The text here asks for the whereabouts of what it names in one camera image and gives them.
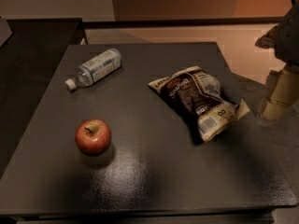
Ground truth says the clear plastic water bottle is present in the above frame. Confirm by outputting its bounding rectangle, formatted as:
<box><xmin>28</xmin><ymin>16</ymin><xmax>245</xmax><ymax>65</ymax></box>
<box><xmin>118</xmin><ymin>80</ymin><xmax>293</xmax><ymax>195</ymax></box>
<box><xmin>64</xmin><ymin>49</ymin><xmax>121</xmax><ymax>91</ymax></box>

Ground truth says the red apple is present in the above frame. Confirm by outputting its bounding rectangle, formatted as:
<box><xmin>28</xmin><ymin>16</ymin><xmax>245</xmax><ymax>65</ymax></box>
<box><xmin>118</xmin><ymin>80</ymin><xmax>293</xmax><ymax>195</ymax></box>
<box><xmin>75</xmin><ymin>119</ymin><xmax>111</xmax><ymax>156</ymax></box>

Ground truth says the brown chips bag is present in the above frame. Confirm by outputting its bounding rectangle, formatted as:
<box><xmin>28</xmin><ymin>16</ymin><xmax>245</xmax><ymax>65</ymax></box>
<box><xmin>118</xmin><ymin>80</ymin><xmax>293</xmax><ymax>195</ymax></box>
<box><xmin>149</xmin><ymin>66</ymin><xmax>249</xmax><ymax>143</ymax></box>

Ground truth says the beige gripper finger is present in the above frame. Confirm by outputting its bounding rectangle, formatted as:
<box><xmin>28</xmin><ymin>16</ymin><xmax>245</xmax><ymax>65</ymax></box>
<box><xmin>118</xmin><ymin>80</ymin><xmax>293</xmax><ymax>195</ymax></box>
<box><xmin>256</xmin><ymin>63</ymin><xmax>299</xmax><ymax>127</ymax></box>
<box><xmin>257</xmin><ymin>70</ymin><xmax>279</xmax><ymax>118</ymax></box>

